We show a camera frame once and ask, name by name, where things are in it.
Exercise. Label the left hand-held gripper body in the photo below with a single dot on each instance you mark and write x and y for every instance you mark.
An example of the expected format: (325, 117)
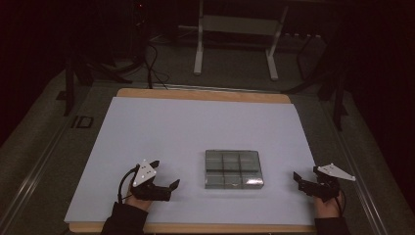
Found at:
(144, 173)

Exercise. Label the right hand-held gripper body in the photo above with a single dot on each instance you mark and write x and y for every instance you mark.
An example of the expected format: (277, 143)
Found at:
(328, 186)

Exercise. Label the clear plastic compartment box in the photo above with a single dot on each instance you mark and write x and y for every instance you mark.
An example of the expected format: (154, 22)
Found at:
(233, 169)

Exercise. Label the person's right hand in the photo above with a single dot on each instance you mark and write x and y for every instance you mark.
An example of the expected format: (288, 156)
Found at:
(328, 207)

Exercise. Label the person's left hand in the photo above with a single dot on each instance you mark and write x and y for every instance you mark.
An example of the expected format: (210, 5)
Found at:
(138, 202)

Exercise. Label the white table mat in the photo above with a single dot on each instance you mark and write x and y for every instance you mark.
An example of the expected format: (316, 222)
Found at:
(182, 130)

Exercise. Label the black tripod stand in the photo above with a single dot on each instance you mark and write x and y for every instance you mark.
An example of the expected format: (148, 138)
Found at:
(69, 84)
(337, 94)

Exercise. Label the white metal stand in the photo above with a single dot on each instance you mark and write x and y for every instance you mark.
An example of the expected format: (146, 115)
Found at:
(239, 25)

